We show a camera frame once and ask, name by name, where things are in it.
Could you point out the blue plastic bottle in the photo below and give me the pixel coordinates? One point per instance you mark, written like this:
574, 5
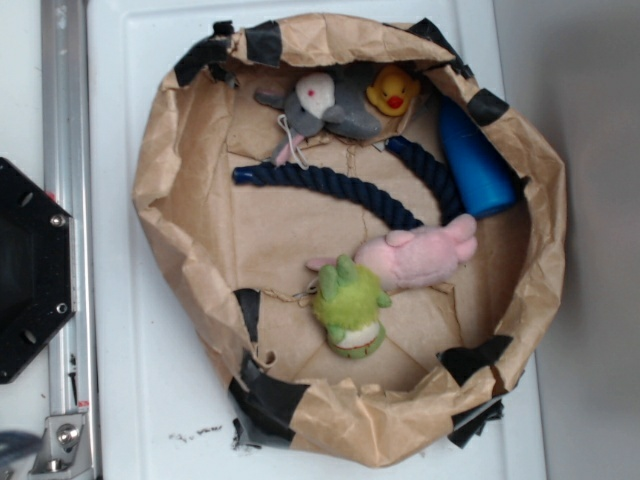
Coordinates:
481, 174

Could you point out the brown paper bin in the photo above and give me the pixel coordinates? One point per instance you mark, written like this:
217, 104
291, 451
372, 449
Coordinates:
232, 235

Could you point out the green plush animal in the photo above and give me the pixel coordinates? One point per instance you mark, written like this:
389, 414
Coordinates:
348, 301

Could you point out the grey plush animal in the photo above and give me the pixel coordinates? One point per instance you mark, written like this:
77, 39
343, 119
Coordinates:
318, 101

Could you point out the pink plush animal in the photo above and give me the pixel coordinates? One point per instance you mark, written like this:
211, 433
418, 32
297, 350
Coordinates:
424, 256

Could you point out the metal corner bracket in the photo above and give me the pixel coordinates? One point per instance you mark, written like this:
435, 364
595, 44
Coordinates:
65, 452

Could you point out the yellow rubber duck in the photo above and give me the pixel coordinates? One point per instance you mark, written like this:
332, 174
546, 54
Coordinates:
392, 91

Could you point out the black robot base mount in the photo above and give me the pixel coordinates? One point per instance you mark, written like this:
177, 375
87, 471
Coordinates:
36, 276

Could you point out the aluminium rail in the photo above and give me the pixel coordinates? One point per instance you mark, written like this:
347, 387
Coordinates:
73, 379

